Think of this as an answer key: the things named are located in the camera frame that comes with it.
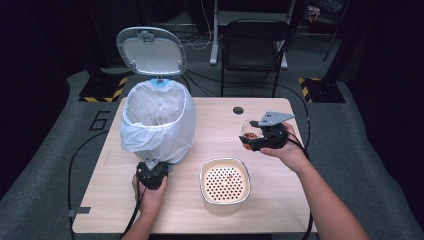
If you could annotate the white plastic trash bag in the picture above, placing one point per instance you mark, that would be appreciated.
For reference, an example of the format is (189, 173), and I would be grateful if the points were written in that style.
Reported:
(160, 140)

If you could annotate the person's left hand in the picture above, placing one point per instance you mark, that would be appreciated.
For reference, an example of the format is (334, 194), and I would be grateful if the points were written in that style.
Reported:
(150, 200)

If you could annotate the clear plastic cup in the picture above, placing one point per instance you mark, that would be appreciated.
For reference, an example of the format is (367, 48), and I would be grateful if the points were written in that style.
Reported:
(246, 128)

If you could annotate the grey tape piece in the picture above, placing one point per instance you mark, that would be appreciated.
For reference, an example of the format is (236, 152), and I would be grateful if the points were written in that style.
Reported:
(78, 211)

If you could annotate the black striped stand base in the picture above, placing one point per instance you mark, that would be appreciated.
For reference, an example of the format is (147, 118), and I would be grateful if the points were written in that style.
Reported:
(325, 91)
(103, 88)

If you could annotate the orange food scraps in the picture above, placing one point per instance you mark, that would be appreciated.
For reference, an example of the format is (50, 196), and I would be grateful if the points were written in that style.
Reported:
(250, 135)

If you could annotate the black folding chair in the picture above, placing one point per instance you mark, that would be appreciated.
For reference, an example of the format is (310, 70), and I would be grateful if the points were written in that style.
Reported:
(255, 43)

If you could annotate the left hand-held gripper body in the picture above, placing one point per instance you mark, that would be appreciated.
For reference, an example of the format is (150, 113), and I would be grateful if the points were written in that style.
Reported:
(153, 178)

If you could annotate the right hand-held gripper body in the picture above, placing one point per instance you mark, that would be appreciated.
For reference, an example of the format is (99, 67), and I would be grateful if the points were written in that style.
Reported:
(271, 133)

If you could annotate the white desk frame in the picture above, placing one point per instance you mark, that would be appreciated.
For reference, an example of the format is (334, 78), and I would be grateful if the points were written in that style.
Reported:
(213, 40)

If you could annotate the white pedal trash can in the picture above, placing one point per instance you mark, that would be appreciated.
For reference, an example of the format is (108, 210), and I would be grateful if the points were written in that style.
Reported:
(150, 50)

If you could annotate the white perforated strainer basket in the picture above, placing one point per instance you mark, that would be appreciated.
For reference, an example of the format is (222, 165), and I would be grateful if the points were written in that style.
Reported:
(225, 183)

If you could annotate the person's right hand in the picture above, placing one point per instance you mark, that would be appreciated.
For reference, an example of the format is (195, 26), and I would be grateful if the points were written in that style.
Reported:
(288, 155)

